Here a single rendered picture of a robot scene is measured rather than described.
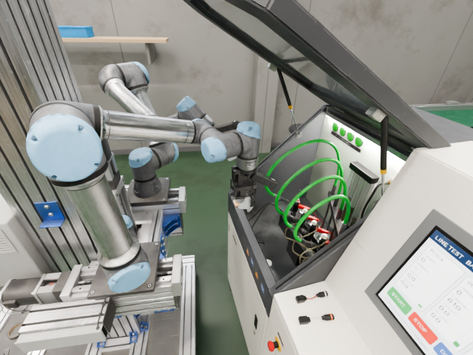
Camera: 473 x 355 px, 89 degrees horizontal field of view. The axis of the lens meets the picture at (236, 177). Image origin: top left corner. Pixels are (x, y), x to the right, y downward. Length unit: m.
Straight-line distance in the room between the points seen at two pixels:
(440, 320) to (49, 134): 0.94
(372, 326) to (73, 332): 0.98
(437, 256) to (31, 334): 1.25
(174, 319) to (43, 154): 1.48
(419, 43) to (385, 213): 4.10
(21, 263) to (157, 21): 2.98
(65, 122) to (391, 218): 0.85
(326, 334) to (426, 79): 4.59
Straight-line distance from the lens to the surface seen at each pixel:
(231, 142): 0.72
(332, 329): 1.01
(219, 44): 3.60
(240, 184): 0.85
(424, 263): 0.82
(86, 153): 0.55
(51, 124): 0.54
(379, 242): 0.90
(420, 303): 0.86
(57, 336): 1.13
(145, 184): 1.33
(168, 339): 1.81
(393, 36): 4.53
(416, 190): 0.83
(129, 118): 0.72
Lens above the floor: 1.85
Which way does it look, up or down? 34 degrees down
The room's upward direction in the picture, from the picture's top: 2 degrees clockwise
